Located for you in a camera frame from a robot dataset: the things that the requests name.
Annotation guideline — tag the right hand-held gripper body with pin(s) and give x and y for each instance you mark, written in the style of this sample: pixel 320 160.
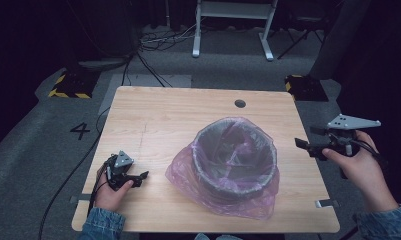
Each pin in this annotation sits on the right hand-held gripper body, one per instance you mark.
pixel 344 140

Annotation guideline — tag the person's left hand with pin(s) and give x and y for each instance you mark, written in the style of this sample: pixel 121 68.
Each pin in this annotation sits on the person's left hand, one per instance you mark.
pixel 108 198

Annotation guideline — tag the person's denim trousers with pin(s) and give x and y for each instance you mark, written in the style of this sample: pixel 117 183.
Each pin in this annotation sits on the person's denim trousers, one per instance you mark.
pixel 218 237

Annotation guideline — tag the grey padded column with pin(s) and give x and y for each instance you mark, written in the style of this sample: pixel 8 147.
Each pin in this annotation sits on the grey padded column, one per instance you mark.
pixel 338 36

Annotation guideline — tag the grey stand base plate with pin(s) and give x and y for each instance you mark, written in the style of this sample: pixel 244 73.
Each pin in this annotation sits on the grey stand base plate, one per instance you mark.
pixel 101 64

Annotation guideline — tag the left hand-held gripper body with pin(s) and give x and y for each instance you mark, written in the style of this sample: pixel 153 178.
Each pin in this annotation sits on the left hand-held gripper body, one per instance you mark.
pixel 118 173

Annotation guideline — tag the white metal stand frame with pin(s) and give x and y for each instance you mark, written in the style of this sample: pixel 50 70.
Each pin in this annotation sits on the white metal stand frame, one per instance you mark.
pixel 233 10

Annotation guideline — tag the black tripod stand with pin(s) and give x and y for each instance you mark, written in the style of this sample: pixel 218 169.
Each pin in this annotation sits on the black tripod stand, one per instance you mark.
pixel 298 41

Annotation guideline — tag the metal table bracket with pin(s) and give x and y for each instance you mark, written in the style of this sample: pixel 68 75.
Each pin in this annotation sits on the metal table bracket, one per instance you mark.
pixel 326 203
pixel 78 199

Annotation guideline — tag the green plastic bin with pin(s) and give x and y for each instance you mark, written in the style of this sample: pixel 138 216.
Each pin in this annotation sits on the green plastic bin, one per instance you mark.
pixel 201 175

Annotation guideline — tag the pink plastic bag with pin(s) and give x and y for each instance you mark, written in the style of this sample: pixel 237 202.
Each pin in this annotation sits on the pink plastic bag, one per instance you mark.
pixel 184 181

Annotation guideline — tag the person's right hand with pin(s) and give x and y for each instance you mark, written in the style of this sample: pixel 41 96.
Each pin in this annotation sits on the person's right hand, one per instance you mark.
pixel 364 176

